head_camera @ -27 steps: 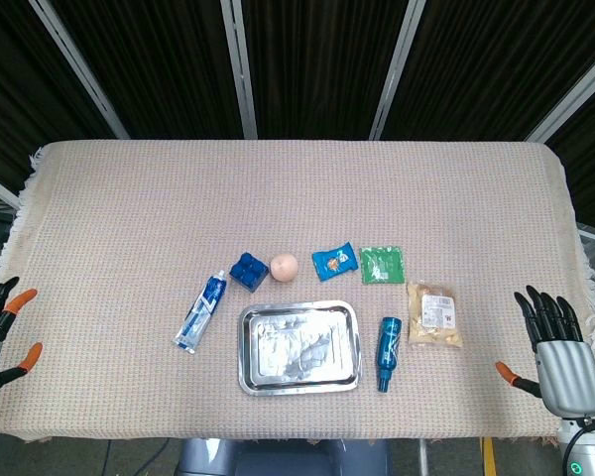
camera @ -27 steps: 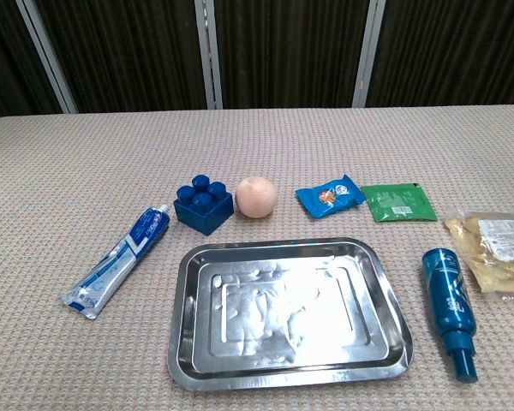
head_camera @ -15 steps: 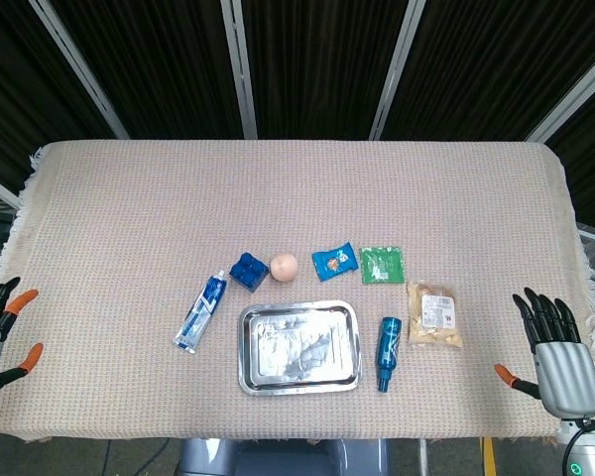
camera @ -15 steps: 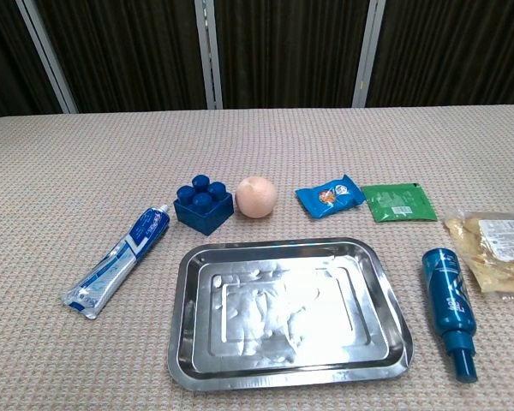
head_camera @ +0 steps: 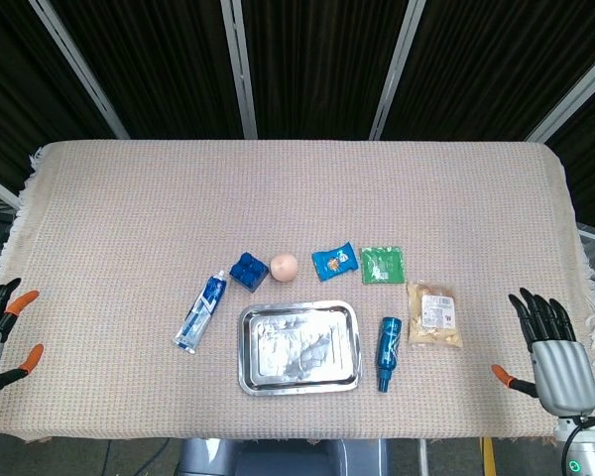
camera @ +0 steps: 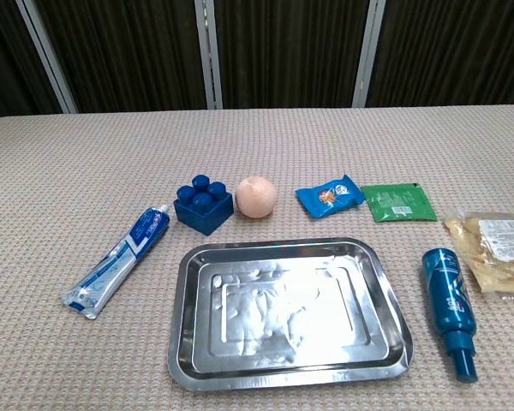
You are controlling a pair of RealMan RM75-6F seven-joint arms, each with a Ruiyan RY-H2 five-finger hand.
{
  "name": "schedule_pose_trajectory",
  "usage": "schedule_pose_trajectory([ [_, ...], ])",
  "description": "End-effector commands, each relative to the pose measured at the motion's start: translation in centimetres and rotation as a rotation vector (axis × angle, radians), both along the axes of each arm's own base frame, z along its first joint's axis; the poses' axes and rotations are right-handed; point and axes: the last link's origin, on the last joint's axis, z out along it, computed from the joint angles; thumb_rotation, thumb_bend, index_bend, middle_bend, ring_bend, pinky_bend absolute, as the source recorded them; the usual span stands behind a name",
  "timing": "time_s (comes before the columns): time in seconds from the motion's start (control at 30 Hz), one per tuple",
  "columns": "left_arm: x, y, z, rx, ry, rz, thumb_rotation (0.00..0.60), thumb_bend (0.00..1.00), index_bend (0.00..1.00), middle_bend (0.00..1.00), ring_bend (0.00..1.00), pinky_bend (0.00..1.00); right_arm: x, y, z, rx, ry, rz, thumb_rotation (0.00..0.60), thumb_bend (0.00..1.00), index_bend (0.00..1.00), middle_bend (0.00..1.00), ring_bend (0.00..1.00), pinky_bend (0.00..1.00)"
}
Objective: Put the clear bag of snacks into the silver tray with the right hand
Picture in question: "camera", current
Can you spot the clear bag of snacks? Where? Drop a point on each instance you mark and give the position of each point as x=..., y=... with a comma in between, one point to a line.
x=492, y=252

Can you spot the stainless steel tray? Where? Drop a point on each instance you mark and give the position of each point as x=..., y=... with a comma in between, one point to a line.
x=282, y=312

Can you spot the peach coloured ball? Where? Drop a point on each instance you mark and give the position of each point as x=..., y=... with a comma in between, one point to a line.
x=256, y=198

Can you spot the blue toy building block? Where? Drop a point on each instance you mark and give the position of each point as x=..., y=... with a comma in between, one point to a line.
x=203, y=212

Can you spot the blue snack packet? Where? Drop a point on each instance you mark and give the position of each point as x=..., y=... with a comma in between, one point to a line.
x=330, y=197

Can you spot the blue white toothpaste tube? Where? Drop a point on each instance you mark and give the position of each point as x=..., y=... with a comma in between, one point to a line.
x=124, y=252

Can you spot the green sachet packet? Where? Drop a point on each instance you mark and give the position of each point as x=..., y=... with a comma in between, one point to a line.
x=398, y=202

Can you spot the dark pleated curtain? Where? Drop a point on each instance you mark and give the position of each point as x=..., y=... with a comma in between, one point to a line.
x=291, y=51

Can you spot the beige woven tablecloth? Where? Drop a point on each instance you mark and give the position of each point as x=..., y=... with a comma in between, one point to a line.
x=68, y=171

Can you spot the blue spray bottle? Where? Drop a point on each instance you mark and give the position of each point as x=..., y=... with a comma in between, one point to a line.
x=450, y=291

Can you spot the grey metal frame post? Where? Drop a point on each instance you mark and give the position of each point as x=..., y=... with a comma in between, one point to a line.
x=47, y=55
x=209, y=55
x=368, y=55

